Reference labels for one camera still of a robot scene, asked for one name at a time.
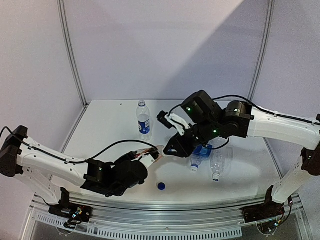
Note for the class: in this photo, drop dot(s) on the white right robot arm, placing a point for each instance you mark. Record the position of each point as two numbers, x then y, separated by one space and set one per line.
242 118

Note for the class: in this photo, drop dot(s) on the blue label crushed water bottle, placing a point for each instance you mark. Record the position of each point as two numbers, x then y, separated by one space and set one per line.
200 154

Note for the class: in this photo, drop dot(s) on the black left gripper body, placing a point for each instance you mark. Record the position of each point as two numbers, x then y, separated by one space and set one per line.
126 157

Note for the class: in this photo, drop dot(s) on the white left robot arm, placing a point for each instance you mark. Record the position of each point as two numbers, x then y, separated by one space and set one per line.
23 158

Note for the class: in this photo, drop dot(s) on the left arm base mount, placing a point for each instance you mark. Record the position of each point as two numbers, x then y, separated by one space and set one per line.
75 214

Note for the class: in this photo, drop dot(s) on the orange label crushed bottle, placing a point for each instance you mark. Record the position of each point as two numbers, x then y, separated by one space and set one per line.
158 148

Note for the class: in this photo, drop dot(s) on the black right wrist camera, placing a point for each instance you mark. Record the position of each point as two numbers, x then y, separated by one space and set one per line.
183 129

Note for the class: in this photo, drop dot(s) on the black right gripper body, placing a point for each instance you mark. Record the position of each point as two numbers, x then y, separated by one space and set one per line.
201 140

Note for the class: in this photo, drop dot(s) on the left aluminium corner post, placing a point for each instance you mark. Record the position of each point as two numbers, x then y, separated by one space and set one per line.
70 53

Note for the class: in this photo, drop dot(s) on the aluminium corner post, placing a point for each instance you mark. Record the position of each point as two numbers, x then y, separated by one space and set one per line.
262 50
70 53

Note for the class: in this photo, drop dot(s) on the right aluminium corner post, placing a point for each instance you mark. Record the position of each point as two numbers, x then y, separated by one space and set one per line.
262 50

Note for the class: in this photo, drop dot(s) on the aluminium table front rail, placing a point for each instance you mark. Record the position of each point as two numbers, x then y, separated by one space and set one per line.
112 220

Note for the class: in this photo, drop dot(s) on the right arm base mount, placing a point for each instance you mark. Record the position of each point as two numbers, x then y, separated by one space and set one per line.
268 215

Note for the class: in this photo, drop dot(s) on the blue Pepsi bottle cap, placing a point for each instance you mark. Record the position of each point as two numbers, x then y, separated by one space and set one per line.
161 186

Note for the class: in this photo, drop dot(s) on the clear unlabelled plastic bottle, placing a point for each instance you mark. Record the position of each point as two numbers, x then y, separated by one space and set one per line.
220 160

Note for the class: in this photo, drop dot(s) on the Pepsi bottle blue label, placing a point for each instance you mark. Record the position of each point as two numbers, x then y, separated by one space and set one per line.
143 119

